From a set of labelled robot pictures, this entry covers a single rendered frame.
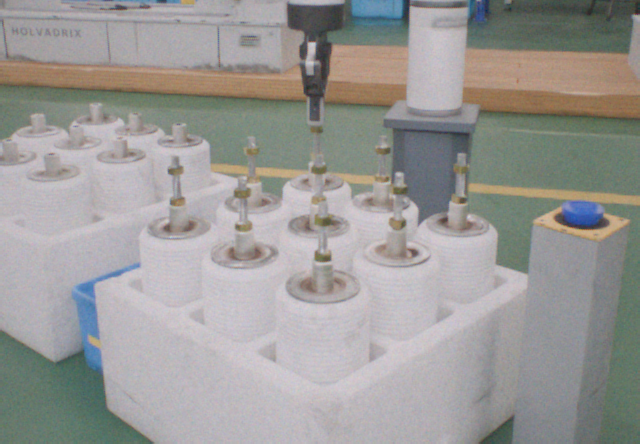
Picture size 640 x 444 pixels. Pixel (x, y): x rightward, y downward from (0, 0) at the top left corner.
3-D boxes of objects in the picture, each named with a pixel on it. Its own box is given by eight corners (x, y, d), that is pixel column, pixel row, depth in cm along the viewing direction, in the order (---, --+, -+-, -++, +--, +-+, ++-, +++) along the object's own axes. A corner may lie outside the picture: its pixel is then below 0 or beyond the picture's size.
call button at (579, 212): (571, 215, 81) (573, 196, 81) (609, 224, 79) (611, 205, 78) (552, 225, 79) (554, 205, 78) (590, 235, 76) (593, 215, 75)
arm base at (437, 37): (410, 103, 137) (414, 2, 131) (463, 106, 134) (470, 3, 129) (401, 115, 128) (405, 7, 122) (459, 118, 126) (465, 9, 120)
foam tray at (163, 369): (314, 309, 129) (314, 205, 123) (529, 403, 103) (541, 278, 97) (106, 409, 102) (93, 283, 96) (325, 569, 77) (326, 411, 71)
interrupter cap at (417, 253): (363, 241, 91) (363, 236, 90) (429, 244, 90) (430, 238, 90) (360, 268, 84) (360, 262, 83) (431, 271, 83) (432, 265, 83)
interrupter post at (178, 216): (187, 234, 93) (185, 208, 92) (167, 233, 93) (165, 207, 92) (191, 226, 95) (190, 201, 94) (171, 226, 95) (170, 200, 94)
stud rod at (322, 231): (324, 271, 79) (325, 200, 76) (329, 275, 78) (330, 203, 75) (316, 273, 78) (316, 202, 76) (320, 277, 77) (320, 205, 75)
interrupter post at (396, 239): (385, 251, 88) (386, 223, 87) (407, 252, 88) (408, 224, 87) (385, 259, 86) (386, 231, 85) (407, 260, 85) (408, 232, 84)
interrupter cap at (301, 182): (354, 187, 109) (354, 183, 109) (309, 197, 105) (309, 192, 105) (323, 174, 115) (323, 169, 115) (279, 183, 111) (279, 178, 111)
